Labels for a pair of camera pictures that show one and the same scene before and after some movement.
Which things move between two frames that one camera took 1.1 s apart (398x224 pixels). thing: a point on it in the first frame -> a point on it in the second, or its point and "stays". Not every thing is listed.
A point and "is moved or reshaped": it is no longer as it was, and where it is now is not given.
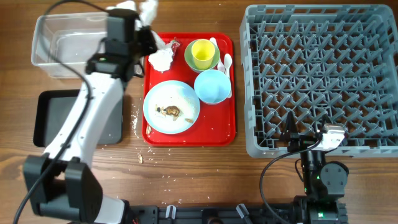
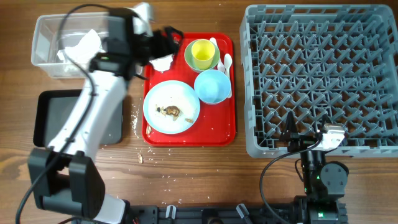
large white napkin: [147, 10] is moved or reshaped
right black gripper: [300, 141] stays
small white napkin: [161, 60] stays
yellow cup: [203, 52] stays
